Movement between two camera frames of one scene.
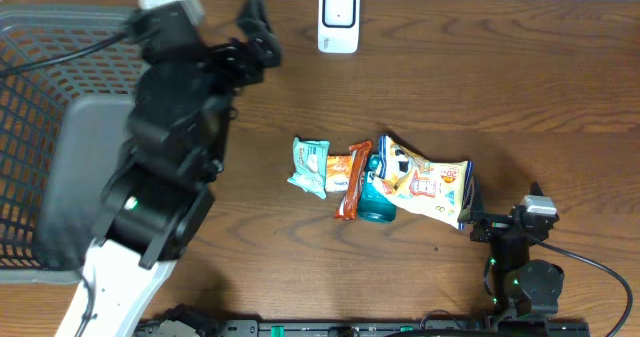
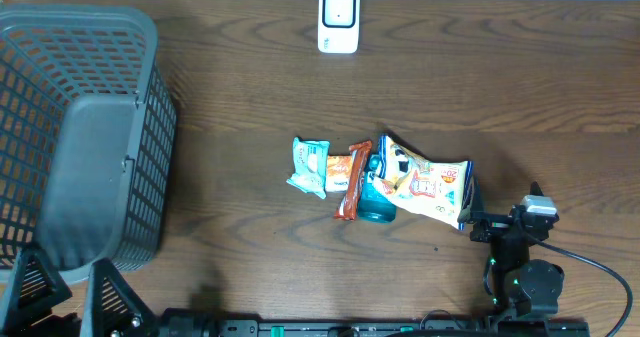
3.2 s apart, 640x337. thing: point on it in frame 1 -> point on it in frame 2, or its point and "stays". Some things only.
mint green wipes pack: (310, 158) stays
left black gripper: (255, 54) -> (104, 294)
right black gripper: (493, 224) stays
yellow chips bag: (433, 189) stays
